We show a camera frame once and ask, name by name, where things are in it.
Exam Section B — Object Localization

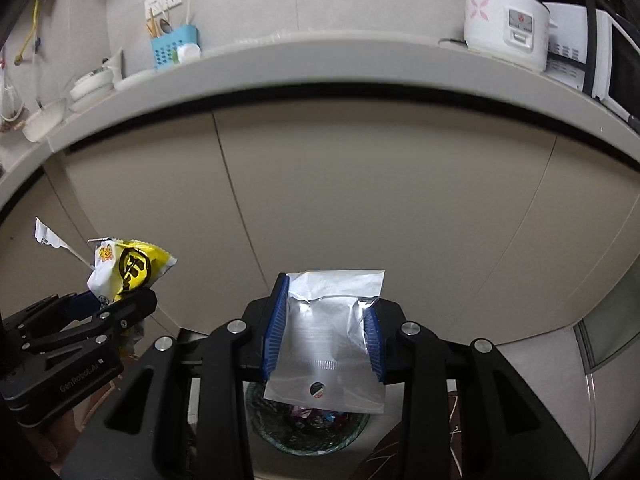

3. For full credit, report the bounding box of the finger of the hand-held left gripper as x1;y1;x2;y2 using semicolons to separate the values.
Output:
0;291;99;347
21;286;159;357

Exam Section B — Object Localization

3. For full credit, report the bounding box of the green white small bottle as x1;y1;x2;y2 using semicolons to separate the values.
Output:
172;42;202;64

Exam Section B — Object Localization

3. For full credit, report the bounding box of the white lidded bowl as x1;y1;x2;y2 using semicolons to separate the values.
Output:
69;67;115;102

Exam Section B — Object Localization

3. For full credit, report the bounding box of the white floral rice cooker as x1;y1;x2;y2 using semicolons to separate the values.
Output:
452;0;558;73

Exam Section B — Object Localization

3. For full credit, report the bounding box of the blue plastic utensil holder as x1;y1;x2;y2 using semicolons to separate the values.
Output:
151;24;200;71

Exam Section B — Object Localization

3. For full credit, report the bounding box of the bunch of chopsticks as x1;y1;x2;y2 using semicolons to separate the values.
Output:
145;0;196;40

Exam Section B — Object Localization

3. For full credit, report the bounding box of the yellow snack packet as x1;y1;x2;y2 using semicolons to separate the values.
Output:
87;238;178;306

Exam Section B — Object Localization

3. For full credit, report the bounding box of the striped shallow plate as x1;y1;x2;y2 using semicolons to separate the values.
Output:
112;67;157;92

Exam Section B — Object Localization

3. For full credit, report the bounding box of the white pitcher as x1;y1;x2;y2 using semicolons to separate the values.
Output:
102;47;124;81

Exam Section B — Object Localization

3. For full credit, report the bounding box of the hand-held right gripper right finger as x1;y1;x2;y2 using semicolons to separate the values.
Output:
362;297;596;480

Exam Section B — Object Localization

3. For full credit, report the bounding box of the white microwave oven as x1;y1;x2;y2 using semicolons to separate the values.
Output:
542;2;640;122

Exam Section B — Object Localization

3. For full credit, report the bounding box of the yellow hose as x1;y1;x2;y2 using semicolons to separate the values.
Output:
14;0;46;66

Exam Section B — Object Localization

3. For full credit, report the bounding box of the black mesh trash bin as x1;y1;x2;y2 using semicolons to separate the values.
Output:
245;382;371;457

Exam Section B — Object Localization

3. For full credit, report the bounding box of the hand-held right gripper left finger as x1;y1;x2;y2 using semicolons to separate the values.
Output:
55;272;291;480

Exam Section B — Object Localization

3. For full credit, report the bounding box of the clear plastic zip bag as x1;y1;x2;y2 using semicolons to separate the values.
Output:
263;269;387;413

